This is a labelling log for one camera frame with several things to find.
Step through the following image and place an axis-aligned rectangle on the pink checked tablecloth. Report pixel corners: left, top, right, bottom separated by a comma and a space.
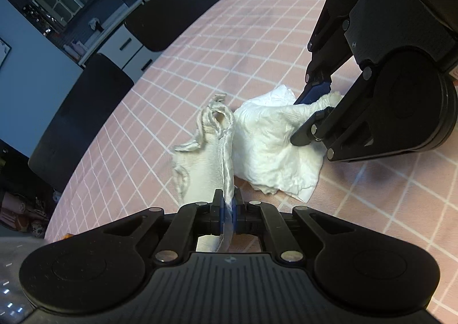
45, 0, 457, 323

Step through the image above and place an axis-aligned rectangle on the black dining chair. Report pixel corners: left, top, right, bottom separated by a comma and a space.
125, 0, 220, 52
29, 54, 133, 192

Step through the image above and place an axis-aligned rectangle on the white sideboard cabinet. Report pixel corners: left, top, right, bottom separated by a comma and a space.
77, 0, 162, 82

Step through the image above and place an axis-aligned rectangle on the wine glass wall painting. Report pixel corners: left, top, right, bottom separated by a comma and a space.
0, 39, 11, 67

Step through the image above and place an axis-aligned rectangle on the near black dining chair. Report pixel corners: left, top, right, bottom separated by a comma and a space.
29, 54, 133, 192

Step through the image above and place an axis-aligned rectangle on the far black dining chair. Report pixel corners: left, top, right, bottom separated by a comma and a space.
125, 0, 220, 52

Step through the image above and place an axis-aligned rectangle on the beige cloth slipper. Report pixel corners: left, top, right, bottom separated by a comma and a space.
172, 93, 235, 253

